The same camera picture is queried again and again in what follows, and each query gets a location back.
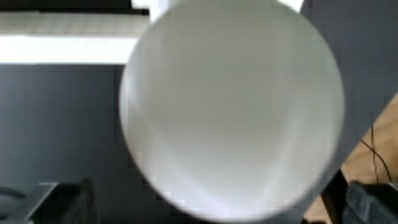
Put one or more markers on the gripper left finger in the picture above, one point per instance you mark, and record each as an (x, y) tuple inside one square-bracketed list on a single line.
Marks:
[(58, 204)]

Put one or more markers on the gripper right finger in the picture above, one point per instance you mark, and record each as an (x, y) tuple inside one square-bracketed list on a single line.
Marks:
[(371, 204)]

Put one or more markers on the white lamp bulb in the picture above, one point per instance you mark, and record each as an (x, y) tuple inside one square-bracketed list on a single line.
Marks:
[(231, 108)]

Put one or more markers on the white foam fence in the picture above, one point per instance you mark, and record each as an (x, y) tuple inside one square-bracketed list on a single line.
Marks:
[(64, 46)]

